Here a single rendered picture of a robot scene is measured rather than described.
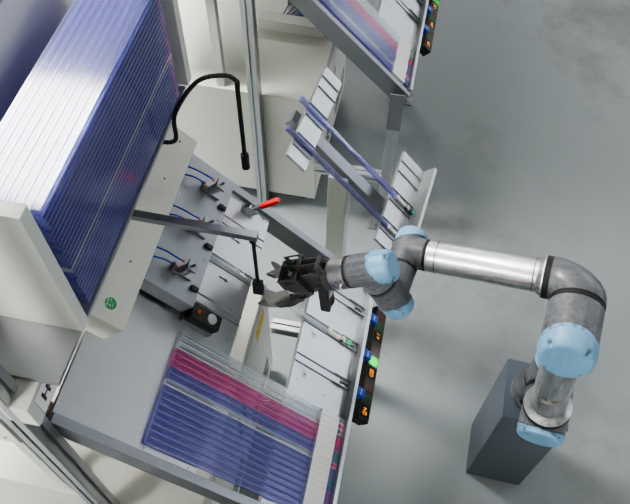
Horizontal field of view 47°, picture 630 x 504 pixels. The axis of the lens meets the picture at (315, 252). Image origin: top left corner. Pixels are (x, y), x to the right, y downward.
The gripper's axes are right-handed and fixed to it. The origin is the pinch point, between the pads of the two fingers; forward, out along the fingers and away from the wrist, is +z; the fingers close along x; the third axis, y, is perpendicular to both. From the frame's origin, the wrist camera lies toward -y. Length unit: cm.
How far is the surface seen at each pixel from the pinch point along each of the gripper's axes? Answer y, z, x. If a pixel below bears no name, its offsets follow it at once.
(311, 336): -16.8, -3.1, 4.0
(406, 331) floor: -101, 19, -46
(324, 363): -22.6, -4.5, 8.8
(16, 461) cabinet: 3, 66, 44
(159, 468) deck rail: 13, 3, 49
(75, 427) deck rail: 32, 8, 48
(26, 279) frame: 63, -11, 38
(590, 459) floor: -138, -39, -10
